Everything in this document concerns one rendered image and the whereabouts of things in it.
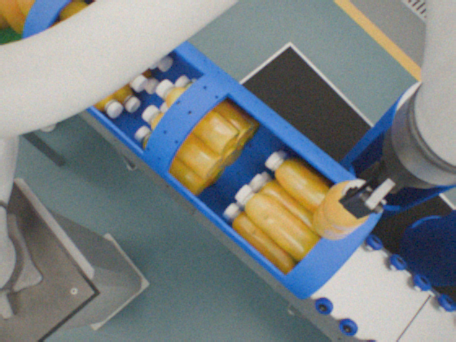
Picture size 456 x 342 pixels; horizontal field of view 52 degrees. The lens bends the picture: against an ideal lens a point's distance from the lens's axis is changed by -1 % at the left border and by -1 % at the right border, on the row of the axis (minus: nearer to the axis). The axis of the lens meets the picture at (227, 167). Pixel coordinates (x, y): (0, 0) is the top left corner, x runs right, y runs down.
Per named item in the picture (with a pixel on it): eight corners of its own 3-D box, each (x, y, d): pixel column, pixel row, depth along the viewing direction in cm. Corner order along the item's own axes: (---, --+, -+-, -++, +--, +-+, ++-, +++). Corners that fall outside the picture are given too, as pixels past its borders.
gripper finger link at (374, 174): (422, 173, 48) (415, 182, 47) (373, 208, 58) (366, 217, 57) (392, 148, 48) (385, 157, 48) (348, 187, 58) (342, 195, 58)
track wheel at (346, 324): (360, 332, 109) (362, 326, 110) (344, 319, 109) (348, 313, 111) (348, 340, 111) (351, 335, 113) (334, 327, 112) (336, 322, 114)
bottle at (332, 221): (311, 239, 83) (331, 218, 65) (313, 200, 85) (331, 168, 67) (352, 243, 82) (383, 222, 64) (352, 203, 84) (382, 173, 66)
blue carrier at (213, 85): (290, 304, 113) (320, 298, 86) (42, 82, 127) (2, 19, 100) (358, 217, 120) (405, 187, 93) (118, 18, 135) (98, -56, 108)
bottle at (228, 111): (250, 124, 104) (187, 72, 107) (231, 149, 106) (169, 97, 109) (257, 124, 111) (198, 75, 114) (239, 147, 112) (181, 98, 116)
